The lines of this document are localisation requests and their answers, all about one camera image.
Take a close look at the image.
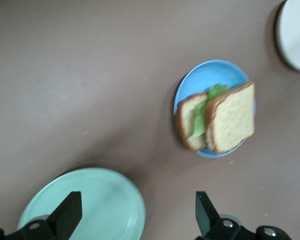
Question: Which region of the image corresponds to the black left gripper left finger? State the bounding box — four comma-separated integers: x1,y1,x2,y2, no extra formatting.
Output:
0,191,83,240

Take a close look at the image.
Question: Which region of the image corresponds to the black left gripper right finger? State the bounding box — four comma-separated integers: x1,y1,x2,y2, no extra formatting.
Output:
195,191,295,240

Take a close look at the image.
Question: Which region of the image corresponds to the green lettuce leaf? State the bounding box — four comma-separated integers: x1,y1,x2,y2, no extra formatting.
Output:
189,83,231,139

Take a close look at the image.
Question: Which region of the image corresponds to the brown bread slice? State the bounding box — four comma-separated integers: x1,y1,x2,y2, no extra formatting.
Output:
175,92,211,152
204,81,256,155

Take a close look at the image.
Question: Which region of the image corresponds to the mint green round plate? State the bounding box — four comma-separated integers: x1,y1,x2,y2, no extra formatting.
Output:
16,167,147,240

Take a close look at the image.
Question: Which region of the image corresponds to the blue round plate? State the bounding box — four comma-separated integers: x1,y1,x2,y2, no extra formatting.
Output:
173,59,257,159

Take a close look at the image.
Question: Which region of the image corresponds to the beige round plate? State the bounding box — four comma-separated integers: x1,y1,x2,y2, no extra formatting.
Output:
274,0,300,74

